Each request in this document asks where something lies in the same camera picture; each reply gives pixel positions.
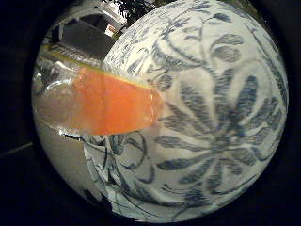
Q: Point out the blue floral tablecloth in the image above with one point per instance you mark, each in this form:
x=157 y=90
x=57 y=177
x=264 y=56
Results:
x=203 y=125

